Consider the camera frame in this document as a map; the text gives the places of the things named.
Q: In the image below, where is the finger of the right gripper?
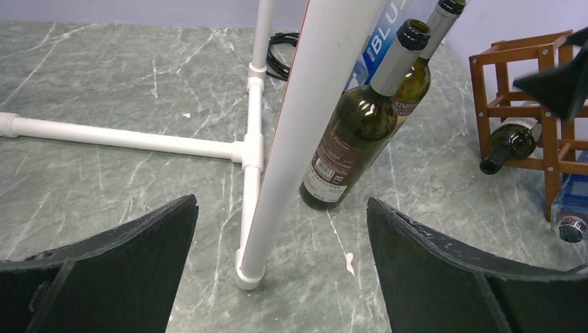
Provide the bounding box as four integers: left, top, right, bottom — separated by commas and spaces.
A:
513, 28, 587, 122

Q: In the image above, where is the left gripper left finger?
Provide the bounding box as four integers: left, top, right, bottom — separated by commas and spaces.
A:
1, 195, 198, 332

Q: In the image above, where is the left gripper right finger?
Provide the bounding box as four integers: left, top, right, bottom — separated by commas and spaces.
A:
367, 198, 587, 332

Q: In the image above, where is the dark green wine bottle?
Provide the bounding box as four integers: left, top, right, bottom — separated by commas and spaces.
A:
300, 19, 431, 210

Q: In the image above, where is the dark wine bottle cream label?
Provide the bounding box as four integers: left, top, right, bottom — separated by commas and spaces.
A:
479, 117, 542, 175

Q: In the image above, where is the brown wooden wine rack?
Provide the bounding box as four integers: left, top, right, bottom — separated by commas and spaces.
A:
469, 30, 587, 220

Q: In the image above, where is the blue clear bottle lying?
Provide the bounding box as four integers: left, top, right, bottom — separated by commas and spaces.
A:
551, 174, 587, 243

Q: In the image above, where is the green wine bottle silver neck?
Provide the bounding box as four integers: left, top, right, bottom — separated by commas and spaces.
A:
379, 1, 467, 150

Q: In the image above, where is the tall blue liquid bottle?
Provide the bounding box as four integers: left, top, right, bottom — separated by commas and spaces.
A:
344, 0, 436, 91

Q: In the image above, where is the white PVC pipe frame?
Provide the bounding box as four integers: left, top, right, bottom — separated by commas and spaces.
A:
1, 1, 383, 290

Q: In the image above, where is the black coiled cable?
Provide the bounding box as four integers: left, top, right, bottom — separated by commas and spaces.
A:
266, 32, 300, 83

